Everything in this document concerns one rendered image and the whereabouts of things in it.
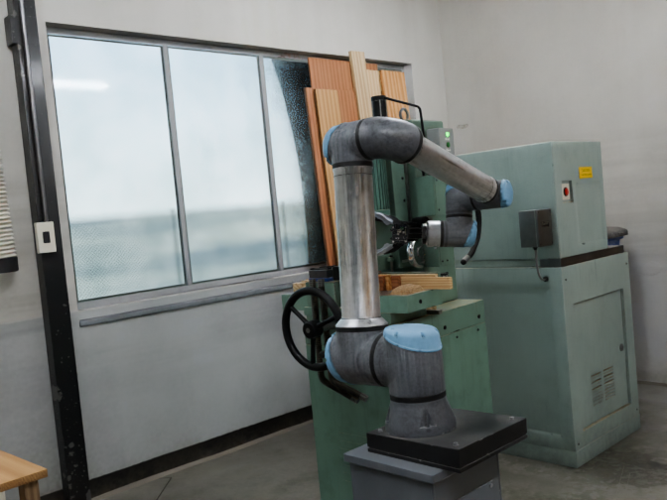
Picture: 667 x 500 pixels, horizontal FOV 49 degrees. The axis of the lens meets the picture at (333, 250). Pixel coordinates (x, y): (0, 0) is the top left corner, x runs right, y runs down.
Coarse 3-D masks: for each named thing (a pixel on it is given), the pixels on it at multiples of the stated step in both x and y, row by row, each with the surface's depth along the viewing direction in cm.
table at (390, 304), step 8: (288, 296) 278; (304, 296) 272; (384, 296) 246; (392, 296) 244; (400, 296) 242; (408, 296) 241; (416, 296) 244; (424, 296) 248; (432, 296) 251; (440, 296) 255; (296, 304) 275; (304, 304) 273; (384, 304) 247; (392, 304) 244; (400, 304) 242; (408, 304) 241; (416, 304) 244; (424, 304) 248; (432, 304) 251; (440, 304) 255; (304, 312) 260; (320, 312) 254; (328, 312) 252; (392, 312) 245; (400, 312) 243; (408, 312) 241
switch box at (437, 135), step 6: (432, 132) 278; (438, 132) 277; (444, 132) 279; (450, 132) 282; (432, 138) 279; (438, 138) 277; (444, 138) 278; (450, 138) 282; (438, 144) 277; (444, 144) 278
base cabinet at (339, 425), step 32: (448, 352) 267; (480, 352) 284; (320, 384) 271; (448, 384) 266; (480, 384) 283; (320, 416) 273; (352, 416) 261; (384, 416) 251; (320, 448) 275; (352, 448) 263; (320, 480) 276
